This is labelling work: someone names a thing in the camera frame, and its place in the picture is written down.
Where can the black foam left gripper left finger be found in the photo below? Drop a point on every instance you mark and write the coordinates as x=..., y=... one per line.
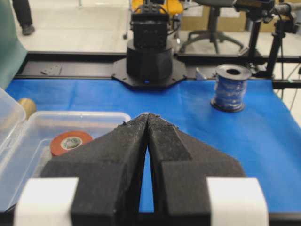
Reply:
x=96, y=184

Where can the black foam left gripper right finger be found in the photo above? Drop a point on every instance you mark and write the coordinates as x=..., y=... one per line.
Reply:
x=198, y=185

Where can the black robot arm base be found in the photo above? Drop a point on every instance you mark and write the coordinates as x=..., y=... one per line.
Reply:
x=149, y=61

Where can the clear plastic tool box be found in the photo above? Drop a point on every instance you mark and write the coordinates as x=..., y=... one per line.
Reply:
x=25, y=143

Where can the red tape roll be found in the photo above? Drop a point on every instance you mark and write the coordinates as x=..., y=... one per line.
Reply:
x=67, y=141

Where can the blue table mat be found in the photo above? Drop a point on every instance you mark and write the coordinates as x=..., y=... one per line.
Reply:
x=264, y=137

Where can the black office chair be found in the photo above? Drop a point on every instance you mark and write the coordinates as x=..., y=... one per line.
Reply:
x=211, y=34

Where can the green cloth curtain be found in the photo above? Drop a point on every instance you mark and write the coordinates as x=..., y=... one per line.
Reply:
x=12, y=52

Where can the black tripod stand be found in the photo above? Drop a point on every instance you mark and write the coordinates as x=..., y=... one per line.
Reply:
x=263, y=11

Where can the person's dark leg and shoe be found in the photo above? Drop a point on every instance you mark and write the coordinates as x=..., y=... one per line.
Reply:
x=23, y=13

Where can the blue wire spool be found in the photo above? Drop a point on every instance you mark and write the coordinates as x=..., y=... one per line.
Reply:
x=230, y=87

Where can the wooden tool handle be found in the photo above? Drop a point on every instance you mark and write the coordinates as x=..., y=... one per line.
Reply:
x=28, y=105

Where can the black aluminium frame rail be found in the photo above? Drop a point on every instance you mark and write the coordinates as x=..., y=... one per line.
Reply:
x=97, y=66

